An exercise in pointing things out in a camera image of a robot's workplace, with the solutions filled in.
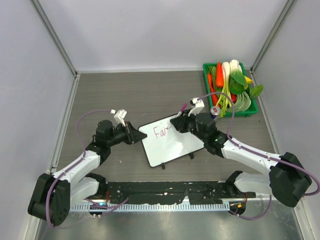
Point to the pale green bok choy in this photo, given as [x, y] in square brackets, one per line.
[242, 103]

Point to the small orange carrot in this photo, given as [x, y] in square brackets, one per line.
[214, 98]

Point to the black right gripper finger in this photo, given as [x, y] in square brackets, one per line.
[178, 125]
[179, 119]

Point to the green plastic vegetable bin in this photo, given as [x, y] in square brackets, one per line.
[252, 108]

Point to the white slotted cable duct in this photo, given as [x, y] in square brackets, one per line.
[185, 206]

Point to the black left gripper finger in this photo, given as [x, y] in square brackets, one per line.
[135, 128]
[137, 136]

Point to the white whiteboard black frame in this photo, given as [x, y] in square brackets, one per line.
[164, 143]

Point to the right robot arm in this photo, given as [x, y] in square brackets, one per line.
[281, 176]

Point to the green celery stalks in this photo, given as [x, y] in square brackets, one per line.
[224, 100]

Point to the magenta capped white marker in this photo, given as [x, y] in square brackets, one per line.
[181, 110]

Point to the white green bok choy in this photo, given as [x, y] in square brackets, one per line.
[234, 78]

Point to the green leaf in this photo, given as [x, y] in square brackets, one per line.
[255, 91]

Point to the large orange carrot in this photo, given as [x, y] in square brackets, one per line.
[219, 80]

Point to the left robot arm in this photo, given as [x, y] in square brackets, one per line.
[55, 194]

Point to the red chili pepper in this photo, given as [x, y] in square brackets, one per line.
[233, 98]

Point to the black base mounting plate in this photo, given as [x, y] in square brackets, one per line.
[174, 192]

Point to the yellow pepper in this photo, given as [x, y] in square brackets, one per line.
[248, 82]

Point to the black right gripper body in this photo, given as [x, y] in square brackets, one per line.
[189, 125]

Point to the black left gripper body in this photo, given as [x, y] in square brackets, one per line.
[127, 133]

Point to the blue silver drink can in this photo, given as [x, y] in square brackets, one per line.
[215, 112]

